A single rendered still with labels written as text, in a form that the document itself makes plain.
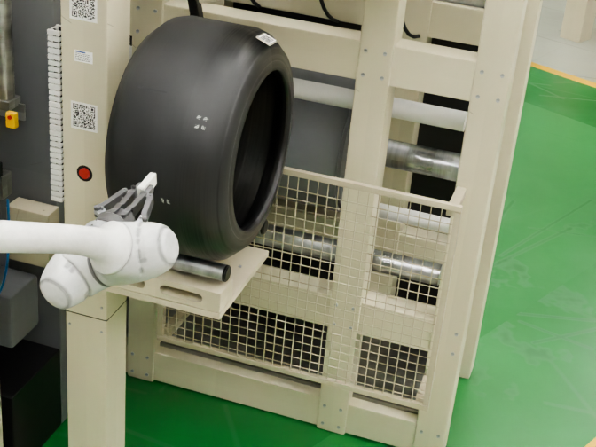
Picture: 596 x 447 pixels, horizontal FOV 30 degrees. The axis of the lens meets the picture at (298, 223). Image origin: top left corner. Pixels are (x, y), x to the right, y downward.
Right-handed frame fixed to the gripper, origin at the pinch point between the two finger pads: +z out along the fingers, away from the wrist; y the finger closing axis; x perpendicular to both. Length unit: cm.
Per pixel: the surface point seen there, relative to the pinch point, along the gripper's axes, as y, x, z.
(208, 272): -6.4, 36.6, 19.3
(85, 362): 33, 81, 21
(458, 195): -58, 37, 78
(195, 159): -6.5, -1.5, 12.2
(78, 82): 34.2, -2.6, 32.7
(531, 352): -85, 146, 148
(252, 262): -9, 50, 44
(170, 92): 3.0, -12.6, 20.2
